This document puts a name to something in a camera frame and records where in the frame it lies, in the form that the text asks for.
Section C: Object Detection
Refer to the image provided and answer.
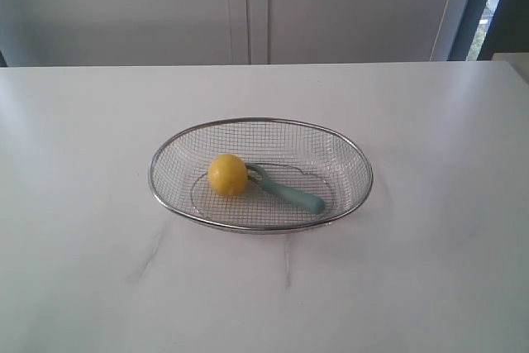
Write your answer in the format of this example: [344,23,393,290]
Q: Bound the oval wire mesh basket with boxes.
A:
[149,117,374,234]

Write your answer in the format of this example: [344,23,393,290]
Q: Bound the light blue vegetable peeler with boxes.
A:
[245,163,326,214]

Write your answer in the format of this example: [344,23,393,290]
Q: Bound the white cabinet doors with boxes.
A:
[1,0,449,66]

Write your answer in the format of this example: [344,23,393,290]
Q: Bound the yellow lemon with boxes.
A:
[207,154,248,197]

